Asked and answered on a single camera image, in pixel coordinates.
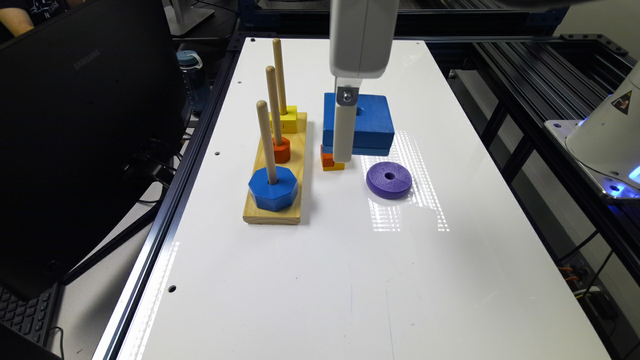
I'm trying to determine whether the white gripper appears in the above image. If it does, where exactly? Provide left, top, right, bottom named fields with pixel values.
left=329, top=0, right=399, bottom=163

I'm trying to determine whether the purple round disc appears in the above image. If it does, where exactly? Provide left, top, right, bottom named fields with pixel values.
left=366, top=162, right=412, bottom=199

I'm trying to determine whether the rear wooden peg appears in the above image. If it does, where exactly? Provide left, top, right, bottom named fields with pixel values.
left=272, top=38, right=288, bottom=115

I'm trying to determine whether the middle wooden peg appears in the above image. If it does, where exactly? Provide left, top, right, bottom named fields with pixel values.
left=265, top=65, right=283, bottom=146

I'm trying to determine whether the blue octagon block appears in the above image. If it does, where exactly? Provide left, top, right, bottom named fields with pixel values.
left=248, top=166, right=298, bottom=212

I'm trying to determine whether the small orange yellow block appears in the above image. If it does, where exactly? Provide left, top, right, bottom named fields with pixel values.
left=320, top=147, right=345, bottom=171

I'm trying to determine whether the blue lid water bottle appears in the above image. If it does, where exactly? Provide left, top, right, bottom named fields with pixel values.
left=176, top=50, right=211, bottom=117

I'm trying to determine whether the orange octagon block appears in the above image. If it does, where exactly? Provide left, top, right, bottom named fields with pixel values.
left=273, top=137, right=291, bottom=164

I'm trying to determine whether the black keyboard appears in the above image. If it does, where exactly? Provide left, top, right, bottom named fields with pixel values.
left=0, top=284, right=59, bottom=347

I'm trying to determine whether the yellow square block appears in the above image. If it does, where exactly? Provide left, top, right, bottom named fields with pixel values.
left=277, top=105, right=298, bottom=133

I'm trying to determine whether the wooden peg base board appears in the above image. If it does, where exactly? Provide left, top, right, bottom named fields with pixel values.
left=243, top=112, right=307, bottom=225

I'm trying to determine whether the wooden peg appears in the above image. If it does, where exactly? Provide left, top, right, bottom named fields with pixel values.
left=256, top=100, right=278, bottom=185
left=265, top=65, right=283, bottom=146
left=272, top=38, right=288, bottom=115

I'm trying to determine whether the front wooden peg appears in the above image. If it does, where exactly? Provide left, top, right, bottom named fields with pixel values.
left=256, top=100, right=278, bottom=185

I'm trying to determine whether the person forearm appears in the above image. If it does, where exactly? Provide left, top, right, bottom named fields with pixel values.
left=0, top=0, right=86, bottom=37

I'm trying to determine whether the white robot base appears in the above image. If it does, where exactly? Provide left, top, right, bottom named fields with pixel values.
left=545, top=67, right=639, bottom=203

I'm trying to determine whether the black Samsung monitor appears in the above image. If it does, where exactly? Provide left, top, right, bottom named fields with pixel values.
left=1, top=0, right=189, bottom=300

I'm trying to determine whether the blue square block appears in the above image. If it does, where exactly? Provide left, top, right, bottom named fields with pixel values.
left=322, top=93, right=395, bottom=156

